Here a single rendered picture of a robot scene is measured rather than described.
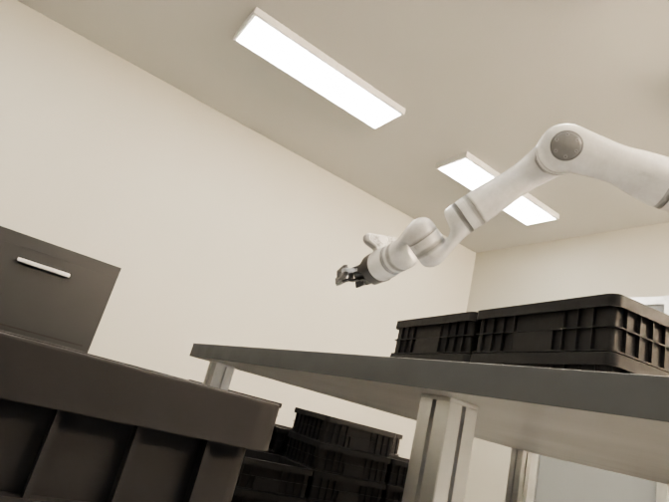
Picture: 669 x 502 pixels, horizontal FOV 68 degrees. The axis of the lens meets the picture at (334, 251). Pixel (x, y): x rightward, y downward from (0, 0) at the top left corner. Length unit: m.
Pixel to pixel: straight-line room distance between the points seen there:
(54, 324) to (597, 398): 1.65
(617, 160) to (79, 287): 1.62
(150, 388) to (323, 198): 4.59
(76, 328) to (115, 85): 2.79
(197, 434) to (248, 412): 0.03
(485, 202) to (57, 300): 1.41
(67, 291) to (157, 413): 1.66
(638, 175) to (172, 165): 3.67
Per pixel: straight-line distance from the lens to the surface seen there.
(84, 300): 1.91
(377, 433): 2.39
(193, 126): 4.44
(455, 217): 1.03
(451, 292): 5.74
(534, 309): 1.18
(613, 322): 1.06
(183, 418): 0.26
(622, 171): 1.04
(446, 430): 0.75
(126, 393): 0.25
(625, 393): 0.56
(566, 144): 1.03
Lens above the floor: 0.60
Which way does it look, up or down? 18 degrees up
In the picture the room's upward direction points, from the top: 15 degrees clockwise
